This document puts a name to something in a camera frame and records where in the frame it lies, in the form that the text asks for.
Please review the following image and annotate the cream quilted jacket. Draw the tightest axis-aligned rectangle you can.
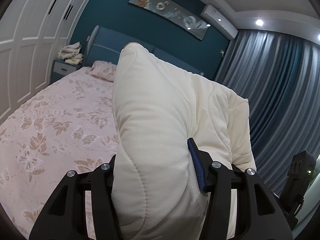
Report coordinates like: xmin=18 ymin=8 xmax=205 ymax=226
xmin=112 ymin=43 xmax=255 ymax=239

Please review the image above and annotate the pile of cream clothes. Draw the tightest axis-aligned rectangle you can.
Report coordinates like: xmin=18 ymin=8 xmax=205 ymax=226
xmin=57 ymin=42 xmax=84 ymax=65

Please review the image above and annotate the pink floral bed cover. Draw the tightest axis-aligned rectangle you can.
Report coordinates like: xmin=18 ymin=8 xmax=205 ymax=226
xmin=1 ymin=67 xmax=118 ymax=237

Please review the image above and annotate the blue grey curtain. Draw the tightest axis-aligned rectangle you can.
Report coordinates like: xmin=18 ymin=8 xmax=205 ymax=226
xmin=215 ymin=30 xmax=319 ymax=193

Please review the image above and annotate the blue bedside table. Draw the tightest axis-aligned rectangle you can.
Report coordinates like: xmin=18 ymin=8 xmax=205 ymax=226
xmin=50 ymin=59 xmax=82 ymax=84

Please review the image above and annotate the left pink floral pillow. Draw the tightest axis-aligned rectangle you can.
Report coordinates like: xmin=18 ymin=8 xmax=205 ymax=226
xmin=87 ymin=61 xmax=117 ymax=82

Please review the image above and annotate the blue upholstered headboard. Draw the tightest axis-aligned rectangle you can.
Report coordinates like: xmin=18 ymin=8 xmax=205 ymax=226
xmin=82 ymin=25 xmax=204 ymax=76

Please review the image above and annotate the ceiling spotlight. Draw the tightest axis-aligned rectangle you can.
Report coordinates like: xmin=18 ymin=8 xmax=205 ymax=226
xmin=255 ymin=19 xmax=264 ymax=27

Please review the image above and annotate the white air conditioner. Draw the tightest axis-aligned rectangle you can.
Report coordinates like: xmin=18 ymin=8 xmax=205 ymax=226
xmin=201 ymin=4 xmax=238 ymax=40

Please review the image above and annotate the white wardrobe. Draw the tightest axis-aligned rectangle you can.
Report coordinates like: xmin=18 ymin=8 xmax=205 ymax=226
xmin=1 ymin=0 xmax=89 ymax=121

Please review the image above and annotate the long wall painting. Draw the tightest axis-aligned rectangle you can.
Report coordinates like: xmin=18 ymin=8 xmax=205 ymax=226
xmin=129 ymin=0 xmax=210 ymax=40

